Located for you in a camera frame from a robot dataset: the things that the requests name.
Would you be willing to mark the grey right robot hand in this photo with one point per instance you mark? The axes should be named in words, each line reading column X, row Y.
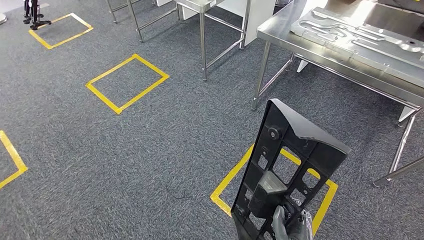
column 280, row 225

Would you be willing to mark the black plastic plate bracket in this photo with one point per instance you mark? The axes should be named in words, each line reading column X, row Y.
column 321, row 155

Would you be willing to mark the stainless steel workbench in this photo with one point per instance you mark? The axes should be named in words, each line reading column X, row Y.
column 281, row 36

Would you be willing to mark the yellow floor tape square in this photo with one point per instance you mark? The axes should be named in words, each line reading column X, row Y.
column 13, row 152
column 102, row 99
column 232, row 172
column 39, row 40

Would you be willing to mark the stamped sheet metal panel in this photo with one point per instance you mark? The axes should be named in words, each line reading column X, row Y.
column 348, row 43

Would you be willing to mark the stainless steel table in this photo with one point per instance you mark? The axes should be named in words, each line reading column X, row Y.
column 134, row 20
column 202, row 39

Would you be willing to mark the white cabinet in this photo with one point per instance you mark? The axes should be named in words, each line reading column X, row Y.
column 261, row 16

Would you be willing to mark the black tripod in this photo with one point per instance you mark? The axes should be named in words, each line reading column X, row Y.
column 34, row 16

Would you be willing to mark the chrome round stanchion base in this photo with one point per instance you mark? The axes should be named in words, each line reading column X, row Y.
column 2, row 19

